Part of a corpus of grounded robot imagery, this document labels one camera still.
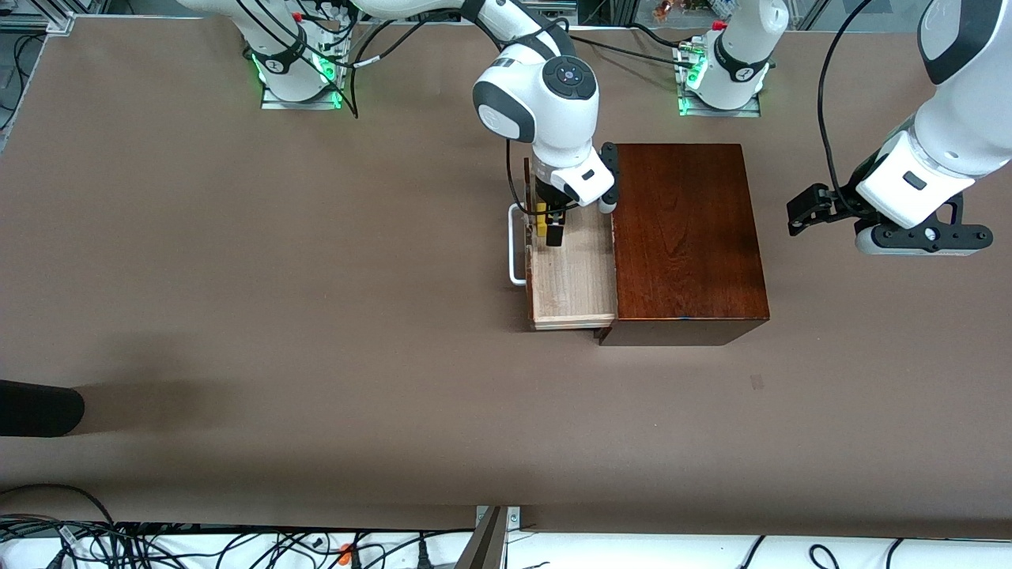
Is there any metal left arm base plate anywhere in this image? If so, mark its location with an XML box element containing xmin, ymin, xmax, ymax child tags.
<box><xmin>674</xmin><ymin>47</ymin><xmax>762</xmax><ymax>119</ymax></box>

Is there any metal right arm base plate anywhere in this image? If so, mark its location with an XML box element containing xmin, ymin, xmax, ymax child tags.
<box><xmin>261</xmin><ymin>75</ymin><xmax>343</xmax><ymax>110</ymax></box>

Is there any black rounded object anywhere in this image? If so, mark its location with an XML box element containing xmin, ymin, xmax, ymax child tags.
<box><xmin>0</xmin><ymin>379</ymin><xmax>85</xmax><ymax>438</ymax></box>

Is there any brown table cover mat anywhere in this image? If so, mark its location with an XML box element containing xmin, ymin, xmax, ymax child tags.
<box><xmin>0</xmin><ymin>17</ymin><xmax>1012</xmax><ymax>532</ymax></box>

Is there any dark brown wooden cabinet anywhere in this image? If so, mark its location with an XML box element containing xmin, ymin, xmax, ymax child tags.
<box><xmin>597</xmin><ymin>143</ymin><xmax>771</xmax><ymax>347</ymax></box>

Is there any aluminium post with bracket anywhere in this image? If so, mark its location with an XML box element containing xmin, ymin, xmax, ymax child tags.
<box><xmin>457</xmin><ymin>506</ymin><xmax>523</xmax><ymax>569</ymax></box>

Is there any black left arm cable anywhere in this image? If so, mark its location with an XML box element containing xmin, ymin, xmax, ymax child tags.
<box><xmin>817</xmin><ymin>0</ymin><xmax>872</xmax><ymax>195</ymax></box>

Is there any wooden drawer with white handle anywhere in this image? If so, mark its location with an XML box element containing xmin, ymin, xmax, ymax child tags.
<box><xmin>508</xmin><ymin>156</ymin><xmax>620</xmax><ymax>332</ymax></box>

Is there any aluminium corner profile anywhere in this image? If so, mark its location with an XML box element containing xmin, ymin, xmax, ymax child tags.
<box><xmin>0</xmin><ymin>0</ymin><xmax>77</xmax><ymax>37</ymax></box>

